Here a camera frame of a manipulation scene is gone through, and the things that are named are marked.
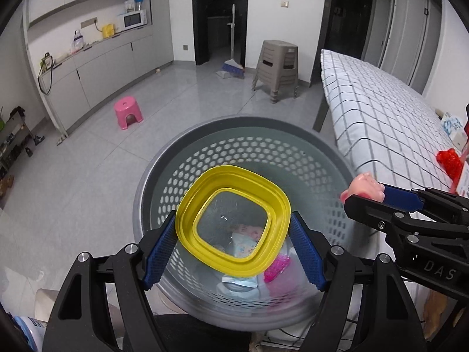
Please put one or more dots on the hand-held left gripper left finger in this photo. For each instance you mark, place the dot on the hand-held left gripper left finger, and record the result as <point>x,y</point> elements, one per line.
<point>159,253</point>

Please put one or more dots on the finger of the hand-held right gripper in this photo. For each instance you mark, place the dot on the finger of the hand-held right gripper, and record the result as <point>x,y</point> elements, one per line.
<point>370,211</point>
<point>401,198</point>

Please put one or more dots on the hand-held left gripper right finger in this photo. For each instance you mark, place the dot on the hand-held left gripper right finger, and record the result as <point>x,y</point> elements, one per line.
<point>307,256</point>

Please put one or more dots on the pink rubber toy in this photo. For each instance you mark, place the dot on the pink rubber toy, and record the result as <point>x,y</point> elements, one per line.
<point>364,185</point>

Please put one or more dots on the pink perforated plastic piece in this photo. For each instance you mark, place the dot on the pink perforated plastic piece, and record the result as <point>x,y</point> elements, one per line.
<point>276,267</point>

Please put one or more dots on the yellow plastic lid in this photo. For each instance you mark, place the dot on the yellow plastic lid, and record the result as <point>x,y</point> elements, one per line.
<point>190,220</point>

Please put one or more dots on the white blue packaging bag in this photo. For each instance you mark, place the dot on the white blue packaging bag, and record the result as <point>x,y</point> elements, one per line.
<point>246,249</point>

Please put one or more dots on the pink snack wrapper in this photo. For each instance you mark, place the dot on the pink snack wrapper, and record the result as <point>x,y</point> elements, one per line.
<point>249,231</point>

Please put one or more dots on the grey perforated laundry basket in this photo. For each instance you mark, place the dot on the grey perforated laundry basket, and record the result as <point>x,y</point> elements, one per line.
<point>234,143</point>

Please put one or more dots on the red plastic bag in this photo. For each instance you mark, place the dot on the red plastic bag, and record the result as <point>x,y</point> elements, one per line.
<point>450,159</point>

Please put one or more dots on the red white toothpaste box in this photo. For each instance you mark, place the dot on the red white toothpaste box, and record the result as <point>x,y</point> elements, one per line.
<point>464,179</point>

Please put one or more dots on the blue white tissue pack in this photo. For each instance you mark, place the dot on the blue white tissue pack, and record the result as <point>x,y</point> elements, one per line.
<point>452,123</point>

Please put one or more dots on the red thermos bottle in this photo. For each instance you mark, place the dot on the red thermos bottle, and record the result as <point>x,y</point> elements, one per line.
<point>467,117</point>

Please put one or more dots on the black white checked tablecloth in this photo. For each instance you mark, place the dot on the black white checked tablecloth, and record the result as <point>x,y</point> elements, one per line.
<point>366,91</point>

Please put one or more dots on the pink plastic stool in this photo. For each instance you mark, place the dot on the pink plastic stool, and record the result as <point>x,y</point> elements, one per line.
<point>126,110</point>

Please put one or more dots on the white plastic tub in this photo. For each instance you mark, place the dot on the white plastic tub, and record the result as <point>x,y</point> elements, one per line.
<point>29,333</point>

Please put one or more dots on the grey plastic stool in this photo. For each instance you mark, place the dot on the grey plastic stool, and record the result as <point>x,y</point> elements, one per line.
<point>274,62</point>

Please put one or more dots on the shoe rack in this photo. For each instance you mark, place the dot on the shoe rack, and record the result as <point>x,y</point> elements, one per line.
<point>13,139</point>

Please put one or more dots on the dark door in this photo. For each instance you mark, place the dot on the dark door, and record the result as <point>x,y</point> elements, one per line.
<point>348,18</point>

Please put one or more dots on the grey dustpan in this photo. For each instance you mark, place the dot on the grey dustpan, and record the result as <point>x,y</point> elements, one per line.
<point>224,74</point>

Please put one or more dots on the grey cabinet unit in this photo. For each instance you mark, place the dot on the grey cabinet unit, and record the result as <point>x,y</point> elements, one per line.
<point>110,66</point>

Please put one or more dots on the broom and dustpan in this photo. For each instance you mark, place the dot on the broom and dustpan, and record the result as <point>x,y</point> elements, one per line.
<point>232,66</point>

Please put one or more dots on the yellow countertop container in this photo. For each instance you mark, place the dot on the yellow countertop container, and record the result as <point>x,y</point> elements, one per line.
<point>108,31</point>

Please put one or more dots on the white microwave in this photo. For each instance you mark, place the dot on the white microwave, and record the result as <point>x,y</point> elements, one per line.
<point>132,20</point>

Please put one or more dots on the black door frame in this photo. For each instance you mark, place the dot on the black door frame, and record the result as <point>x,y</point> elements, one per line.
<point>196,14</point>

